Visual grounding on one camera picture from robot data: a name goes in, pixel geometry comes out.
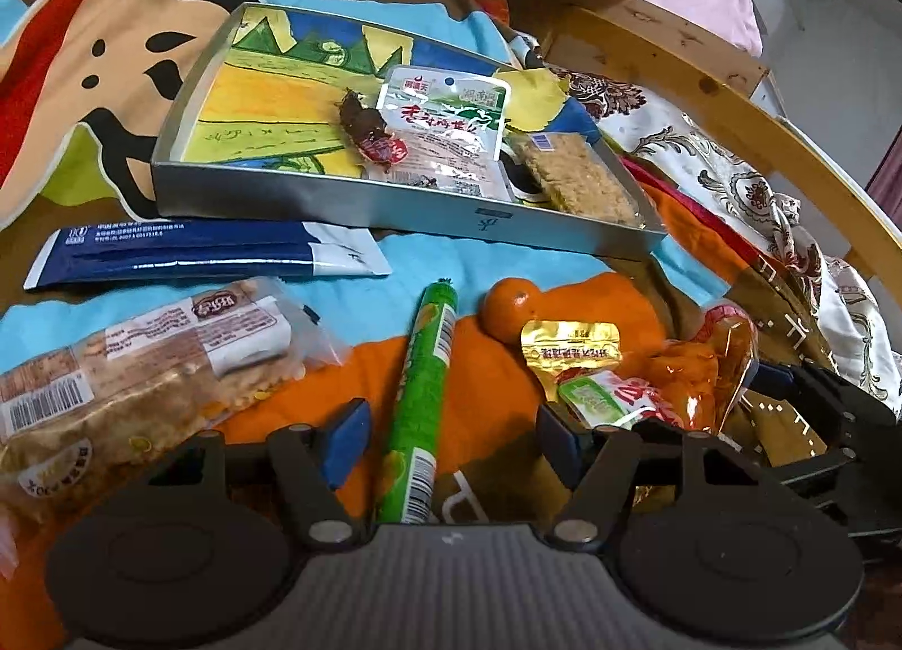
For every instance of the orange chicken snack packet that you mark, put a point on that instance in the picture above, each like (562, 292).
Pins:
(697, 382)

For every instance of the wooden bed frame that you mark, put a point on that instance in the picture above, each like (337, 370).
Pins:
(669, 51)

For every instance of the gold foil snack packet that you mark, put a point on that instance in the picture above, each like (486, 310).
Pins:
(571, 347)

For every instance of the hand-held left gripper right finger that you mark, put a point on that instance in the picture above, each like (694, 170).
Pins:
(560, 445)

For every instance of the blue white toothpaste tube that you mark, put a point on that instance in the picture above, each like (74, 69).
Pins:
(176, 255)

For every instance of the dinosaur print metal tray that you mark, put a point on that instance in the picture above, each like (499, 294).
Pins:
(282, 93)

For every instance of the large clear nut brittle packet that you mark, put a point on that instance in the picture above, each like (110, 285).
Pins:
(141, 375)

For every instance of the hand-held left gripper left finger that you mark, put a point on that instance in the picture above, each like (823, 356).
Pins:
(347, 442)

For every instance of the green sausage stick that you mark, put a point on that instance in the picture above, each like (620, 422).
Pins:
(419, 396)

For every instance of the clear rice cracker packet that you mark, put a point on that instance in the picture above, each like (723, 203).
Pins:
(585, 178)

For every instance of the colourful printed blanket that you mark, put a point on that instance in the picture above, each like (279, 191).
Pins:
(84, 58)

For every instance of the small red snack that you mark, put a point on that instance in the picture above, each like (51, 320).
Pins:
(370, 132)

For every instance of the tangerine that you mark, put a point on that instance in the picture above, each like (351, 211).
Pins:
(511, 308)

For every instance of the white and green packet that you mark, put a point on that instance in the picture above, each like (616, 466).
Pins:
(451, 128)

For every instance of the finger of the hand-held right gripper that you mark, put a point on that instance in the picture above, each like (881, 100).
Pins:
(821, 470)
(831, 393)

